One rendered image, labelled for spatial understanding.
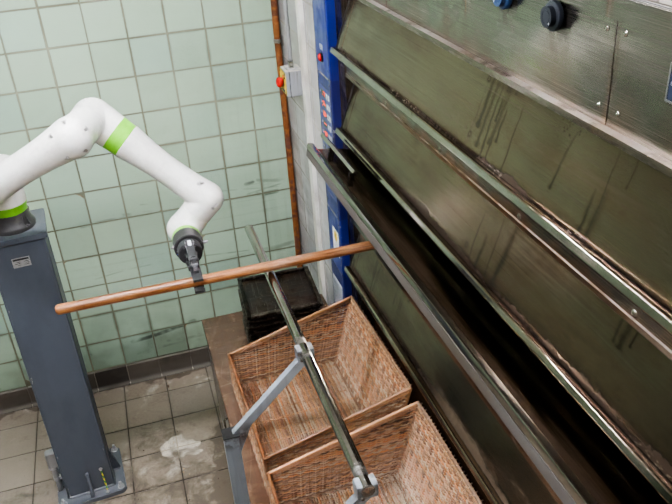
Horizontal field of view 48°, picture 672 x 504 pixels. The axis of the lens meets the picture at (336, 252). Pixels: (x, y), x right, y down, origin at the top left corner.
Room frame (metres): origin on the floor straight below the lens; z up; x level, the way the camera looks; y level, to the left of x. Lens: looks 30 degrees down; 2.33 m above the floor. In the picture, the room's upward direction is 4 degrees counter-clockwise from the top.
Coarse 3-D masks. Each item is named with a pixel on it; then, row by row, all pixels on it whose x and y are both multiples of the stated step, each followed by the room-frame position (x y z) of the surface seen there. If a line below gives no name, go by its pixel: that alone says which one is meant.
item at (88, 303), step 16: (304, 256) 1.96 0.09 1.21; (320, 256) 1.97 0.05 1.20; (336, 256) 1.98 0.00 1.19; (224, 272) 1.90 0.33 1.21; (240, 272) 1.90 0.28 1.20; (256, 272) 1.92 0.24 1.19; (144, 288) 1.84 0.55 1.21; (160, 288) 1.85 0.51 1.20; (176, 288) 1.85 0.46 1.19; (64, 304) 1.79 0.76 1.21; (80, 304) 1.79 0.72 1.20; (96, 304) 1.80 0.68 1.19
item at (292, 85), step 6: (282, 66) 2.93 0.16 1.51; (294, 66) 2.91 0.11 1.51; (282, 72) 2.88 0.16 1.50; (288, 72) 2.85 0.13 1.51; (294, 72) 2.85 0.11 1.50; (300, 72) 2.86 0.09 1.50; (282, 78) 2.89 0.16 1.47; (288, 78) 2.85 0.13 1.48; (294, 78) 2.85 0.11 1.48; (300, 78) 2.86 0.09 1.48; (288, 84) 2.85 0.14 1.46; (294, 84) 2.85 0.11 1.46; (300, 84) 2.86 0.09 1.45; (282, 90) 2.92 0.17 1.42; (288, 90) 2.85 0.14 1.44; (294, 90) 2.85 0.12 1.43; (300, 90) 2.86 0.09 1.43; (288, 96) 2.85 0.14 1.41
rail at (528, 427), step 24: (312, 144) 2.28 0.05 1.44; (360, 216) 1.77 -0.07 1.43; (384, 240) 1.61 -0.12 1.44; (408, 264) 1.49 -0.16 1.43; (432, 312) 1.31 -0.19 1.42; (456, 336) 1.20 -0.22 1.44; (480, 360) 1.12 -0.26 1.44; (528, 432) 0.93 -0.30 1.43; (552, 456) 0.87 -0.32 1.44; (576, 480) 0.82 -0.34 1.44
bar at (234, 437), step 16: (256, 240) 2.14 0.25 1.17; (256, 256) 2.07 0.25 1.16; (272, 272) 1.94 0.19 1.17; (272, 288) 1.85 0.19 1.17; (288, 304) 1.76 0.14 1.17; (288, 320) 1.68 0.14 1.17; (304, 352) 1.53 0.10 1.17; (288, 368) 1.55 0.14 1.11; (272, 384) 1.54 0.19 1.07; (320, 384) 1.40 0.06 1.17; (272, 400) 1.53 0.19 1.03; (320, 400) 1.36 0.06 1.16; (256, 416) 1.51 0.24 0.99; (336, 416) 1.29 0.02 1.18; (224, 432) 1.51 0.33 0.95; (240, 432) 1.50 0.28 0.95; (336, 432) 1.25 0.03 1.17; (240, 448) 1.49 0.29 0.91; (352, 448) 1.19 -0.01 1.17; (240, 464) 1.49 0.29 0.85; (352, 464) 1.15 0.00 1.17; (240, 480) 1.49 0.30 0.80; (368, 480) 1.10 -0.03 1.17; (240, 496) 1.48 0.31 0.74; (352, 496) 1.10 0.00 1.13; (368, 496) 1.08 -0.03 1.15
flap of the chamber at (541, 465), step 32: (352, 160) 2.21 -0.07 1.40; (352, 192) 1.95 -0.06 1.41; (384, 192) 1.97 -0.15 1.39; (384, 224) 1.75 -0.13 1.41; (416, 224) 1.76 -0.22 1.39; (384, 256) 1.58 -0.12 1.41; (416, 256) 1.58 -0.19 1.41; (448, 288) 1.43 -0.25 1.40; (480, 320) 1.30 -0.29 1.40; (480, 352) 1.18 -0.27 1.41; (512, 352) 1.19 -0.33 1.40; (480, 384) 1.09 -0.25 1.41; (512, 384) 1.08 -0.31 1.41; (544, 384) 1.09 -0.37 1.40; (544, 416) 0.99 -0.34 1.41; (576, 416) 1.00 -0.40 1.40; (576, 448) 0.92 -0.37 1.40; (608, 448) 0.92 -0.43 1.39; (608, 480) 0.84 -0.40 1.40; (640, 480) 0.85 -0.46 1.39
